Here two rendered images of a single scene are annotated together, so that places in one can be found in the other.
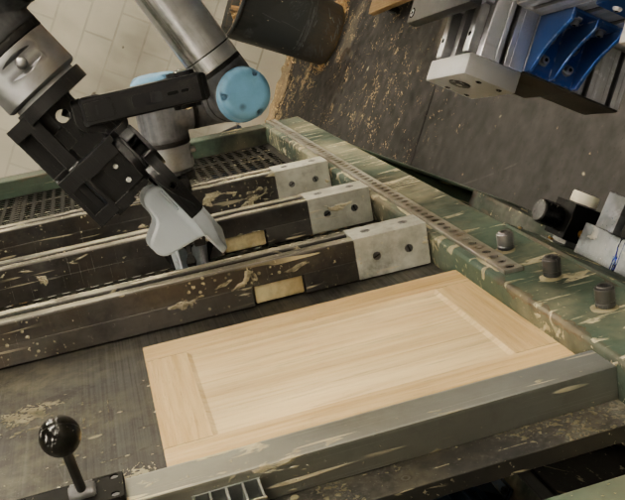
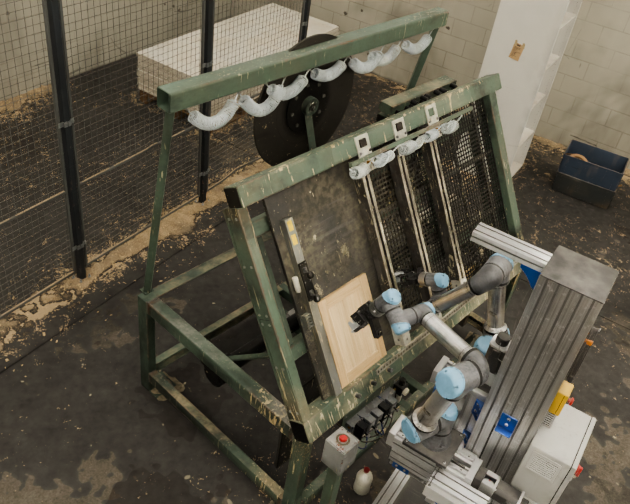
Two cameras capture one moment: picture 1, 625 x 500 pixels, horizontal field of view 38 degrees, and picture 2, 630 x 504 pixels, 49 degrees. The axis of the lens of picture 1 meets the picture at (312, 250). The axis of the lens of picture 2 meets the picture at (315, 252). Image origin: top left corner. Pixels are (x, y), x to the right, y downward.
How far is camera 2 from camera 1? 2.59 m
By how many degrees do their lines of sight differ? 31
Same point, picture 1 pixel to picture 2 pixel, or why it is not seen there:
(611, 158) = not seen: hidden behind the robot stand
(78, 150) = (364, 313)
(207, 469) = (316, 315)
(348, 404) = (334, 337)
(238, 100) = not seen: hidden behind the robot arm
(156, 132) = (428, 280)
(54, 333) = (374, 244)
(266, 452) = (319, 326)
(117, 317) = (378, 261)
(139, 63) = not seen: outside the picture
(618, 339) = (343, 397)
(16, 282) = (406, 211)
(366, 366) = (348, 338)
